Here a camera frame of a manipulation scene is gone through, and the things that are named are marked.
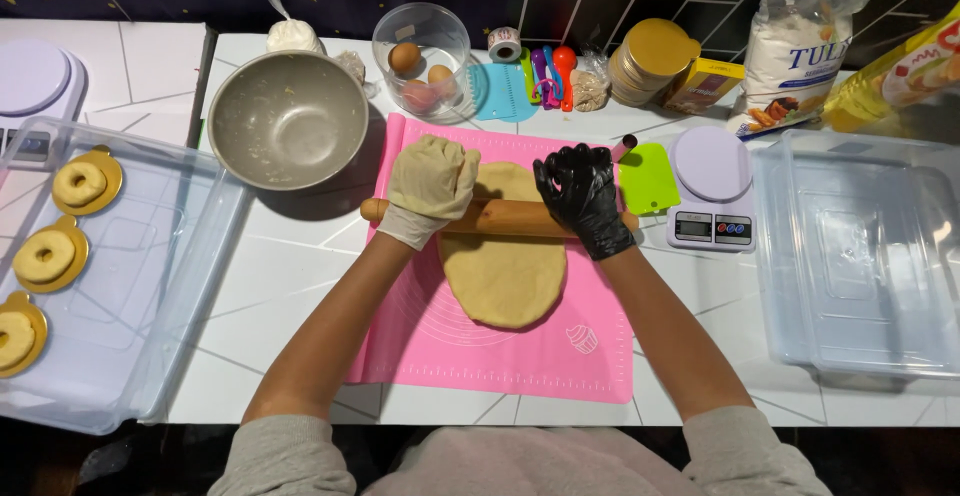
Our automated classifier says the brown egg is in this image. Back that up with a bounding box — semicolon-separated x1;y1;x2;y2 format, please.
387;42;422;74
427;64;456;97
402;79;435;114

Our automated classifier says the blue plastic dough scraper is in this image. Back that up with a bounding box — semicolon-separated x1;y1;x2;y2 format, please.
468;63;540;123

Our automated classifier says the white flour bag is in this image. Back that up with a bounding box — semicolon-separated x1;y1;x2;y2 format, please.
726;0;888;142

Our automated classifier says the person's grey sweater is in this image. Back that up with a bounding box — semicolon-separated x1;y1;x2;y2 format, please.
207;406;834;496

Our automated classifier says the metal mixing bowl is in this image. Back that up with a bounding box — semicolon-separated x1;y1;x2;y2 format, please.
207;50;370;192

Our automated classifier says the flat yellow dough sheet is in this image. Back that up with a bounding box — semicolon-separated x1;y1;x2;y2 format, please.
437;160;569;331

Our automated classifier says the person's left hand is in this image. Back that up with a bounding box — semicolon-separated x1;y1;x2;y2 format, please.
376;134;482;251

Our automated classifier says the clear bag of brown granules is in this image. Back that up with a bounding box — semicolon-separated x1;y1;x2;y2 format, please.
570;47;612;113

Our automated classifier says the printed tape roll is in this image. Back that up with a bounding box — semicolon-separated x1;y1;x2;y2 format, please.
487;26;523;64

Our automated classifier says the stack of gold cake boards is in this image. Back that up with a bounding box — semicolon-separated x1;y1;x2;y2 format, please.
607;18;702;108

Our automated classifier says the purple measuring spoon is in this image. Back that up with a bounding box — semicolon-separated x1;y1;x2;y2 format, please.
530;48;550;104

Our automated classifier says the wooden rolling pin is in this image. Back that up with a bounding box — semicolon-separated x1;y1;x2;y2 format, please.
360;197;641;241

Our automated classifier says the green plastic dough scraper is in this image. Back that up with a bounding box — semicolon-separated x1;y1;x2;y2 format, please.
617;142;682;217

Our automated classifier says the small crumpled clear bag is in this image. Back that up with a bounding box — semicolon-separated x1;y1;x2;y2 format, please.
333;49;381;100

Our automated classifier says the lavender digital kitchen scale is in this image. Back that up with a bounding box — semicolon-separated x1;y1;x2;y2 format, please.
666;125;757;253
0;38;90;172

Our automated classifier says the gold round cake board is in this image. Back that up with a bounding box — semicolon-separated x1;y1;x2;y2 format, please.
51;145;124;217
0;290;49;379
12;214;91;295

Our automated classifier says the blue measuring spoon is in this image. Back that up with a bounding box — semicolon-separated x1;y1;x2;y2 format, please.
542;45;562;107

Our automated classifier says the clear plastic storage box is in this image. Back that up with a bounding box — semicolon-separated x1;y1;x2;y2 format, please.
751;129;960;379
0;115;249;436

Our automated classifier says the raw ring doughnut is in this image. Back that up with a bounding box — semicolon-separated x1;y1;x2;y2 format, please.
0;310;37;371
12;229;77;285
52;161;108;208

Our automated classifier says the pink silicone baking mat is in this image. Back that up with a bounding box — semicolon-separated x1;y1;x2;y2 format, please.
346;112;636;405

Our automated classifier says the green measuring spoon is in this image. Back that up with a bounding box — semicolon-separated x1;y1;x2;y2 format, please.
519;47;537;104

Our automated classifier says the round clear plastic tub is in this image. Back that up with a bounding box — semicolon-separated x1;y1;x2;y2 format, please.
372;2;472;121

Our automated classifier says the yellow cooking oil pouch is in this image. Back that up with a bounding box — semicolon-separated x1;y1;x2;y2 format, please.
821;1;960;134

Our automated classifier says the orange measuring spoon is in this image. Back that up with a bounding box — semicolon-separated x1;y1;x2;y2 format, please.
552;46;579;113

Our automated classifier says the tied bag of white fat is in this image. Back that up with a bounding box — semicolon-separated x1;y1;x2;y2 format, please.
265;0;326;55

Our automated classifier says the person's right hand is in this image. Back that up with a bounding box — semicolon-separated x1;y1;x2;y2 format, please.
532;143;637;261

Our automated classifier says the yellow cardboard box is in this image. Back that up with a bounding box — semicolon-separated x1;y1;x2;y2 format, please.
661;58;747;117

